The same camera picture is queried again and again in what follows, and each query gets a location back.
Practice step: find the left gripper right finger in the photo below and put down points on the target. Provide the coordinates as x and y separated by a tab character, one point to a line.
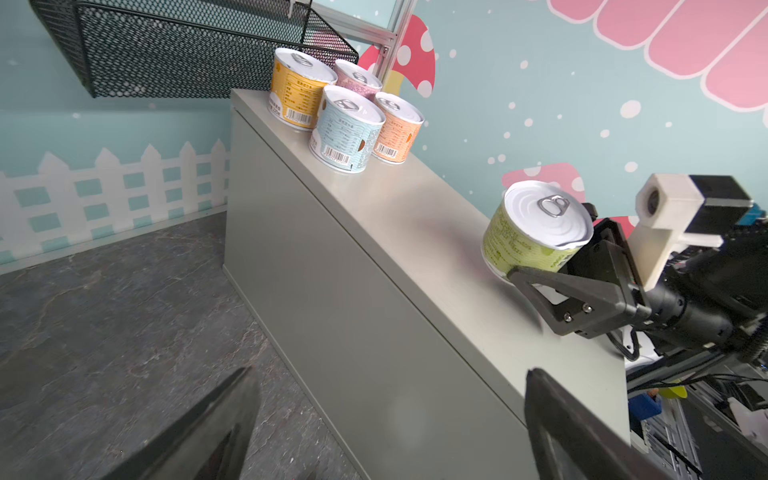
569	442

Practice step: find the beige metal cabinet counter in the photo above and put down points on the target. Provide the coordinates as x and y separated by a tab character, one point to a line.
373	289

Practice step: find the green label can front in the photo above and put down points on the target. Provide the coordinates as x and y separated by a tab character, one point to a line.
536	225

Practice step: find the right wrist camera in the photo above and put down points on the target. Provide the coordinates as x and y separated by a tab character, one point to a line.
676	211

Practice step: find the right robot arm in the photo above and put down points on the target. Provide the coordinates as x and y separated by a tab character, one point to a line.
709	305

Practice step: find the yellow label can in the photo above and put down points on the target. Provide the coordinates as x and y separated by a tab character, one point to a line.
297	85

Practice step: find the orange label can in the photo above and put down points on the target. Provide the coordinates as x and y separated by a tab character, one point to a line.
401	127

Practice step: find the white lid can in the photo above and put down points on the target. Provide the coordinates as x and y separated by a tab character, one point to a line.
346	131

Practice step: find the pink label can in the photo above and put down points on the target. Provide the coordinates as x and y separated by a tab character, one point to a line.
357	79

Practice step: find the black mesh wall basket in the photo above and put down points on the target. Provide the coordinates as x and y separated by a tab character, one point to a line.
183	49

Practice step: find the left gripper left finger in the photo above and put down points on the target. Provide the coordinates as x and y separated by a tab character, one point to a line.
210	441

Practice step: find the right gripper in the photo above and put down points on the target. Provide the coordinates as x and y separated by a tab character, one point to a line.
600	292

